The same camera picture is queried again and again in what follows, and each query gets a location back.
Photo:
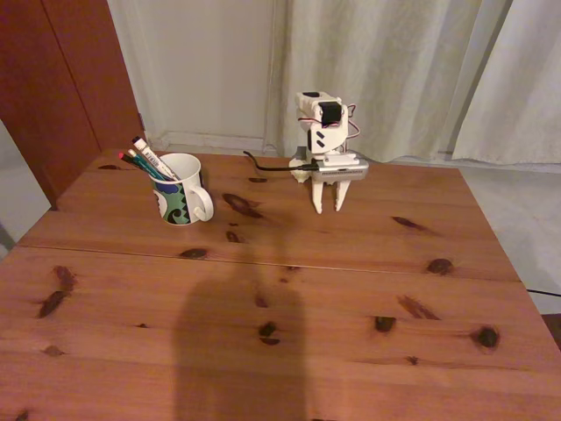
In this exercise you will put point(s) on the white curtain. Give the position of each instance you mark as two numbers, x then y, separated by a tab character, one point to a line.
517	87
394	52

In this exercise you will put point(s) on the white mug green blue pattern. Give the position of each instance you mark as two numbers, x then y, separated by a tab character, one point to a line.
182	195

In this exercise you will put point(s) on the black pen red ends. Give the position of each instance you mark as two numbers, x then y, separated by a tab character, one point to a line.
138	166

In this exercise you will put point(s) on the grey table clamp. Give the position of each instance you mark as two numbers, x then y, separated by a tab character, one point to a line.
300	153

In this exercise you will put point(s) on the green translucent pen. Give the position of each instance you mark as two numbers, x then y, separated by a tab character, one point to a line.
146	164

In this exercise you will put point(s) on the dark brown furniture piece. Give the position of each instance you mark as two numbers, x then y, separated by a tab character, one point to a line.
553	331

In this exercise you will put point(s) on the brown wooden door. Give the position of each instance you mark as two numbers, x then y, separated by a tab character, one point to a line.
57	87

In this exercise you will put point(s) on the silver camera box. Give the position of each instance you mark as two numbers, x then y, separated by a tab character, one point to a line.
344	171

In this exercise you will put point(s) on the white marker black caps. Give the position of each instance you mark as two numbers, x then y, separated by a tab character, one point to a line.
154	159

